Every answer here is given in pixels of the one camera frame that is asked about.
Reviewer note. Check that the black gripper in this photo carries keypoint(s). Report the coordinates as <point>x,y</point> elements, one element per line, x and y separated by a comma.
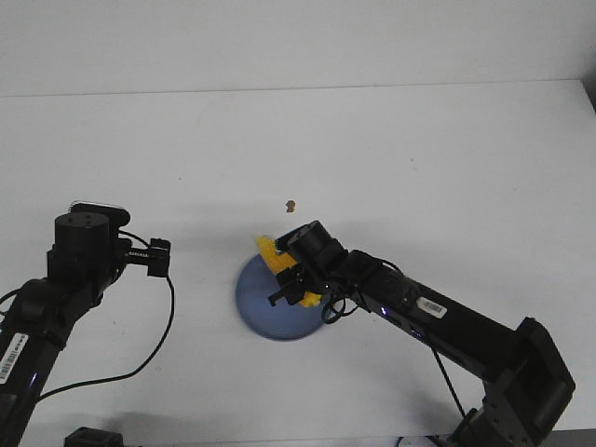
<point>295,281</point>
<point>135,250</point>

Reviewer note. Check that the yellow toy corn cob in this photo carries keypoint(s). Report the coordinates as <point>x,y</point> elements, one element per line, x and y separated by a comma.
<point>278,262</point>

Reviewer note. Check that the blue round plate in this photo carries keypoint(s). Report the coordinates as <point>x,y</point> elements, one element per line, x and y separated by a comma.
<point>282,322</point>

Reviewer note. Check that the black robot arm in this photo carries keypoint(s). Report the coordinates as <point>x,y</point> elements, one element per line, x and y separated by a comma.
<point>90,252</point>
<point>526,382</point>

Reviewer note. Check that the white object at table edge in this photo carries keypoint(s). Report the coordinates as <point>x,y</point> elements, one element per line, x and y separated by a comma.
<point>422,441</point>

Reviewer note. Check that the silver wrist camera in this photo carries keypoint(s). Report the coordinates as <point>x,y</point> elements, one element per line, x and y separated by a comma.
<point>117,214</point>

